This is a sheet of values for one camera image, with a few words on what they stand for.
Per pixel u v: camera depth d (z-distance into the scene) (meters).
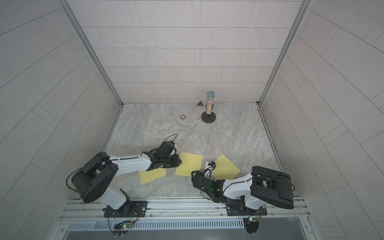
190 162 0.87
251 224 0.68
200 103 1.16
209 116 1.07
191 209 0.72
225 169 0.86
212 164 0.76
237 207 0.71
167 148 0.69
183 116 1.08
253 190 0.45
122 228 0.65
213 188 0.63
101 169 0.48
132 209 0.68
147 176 0.81
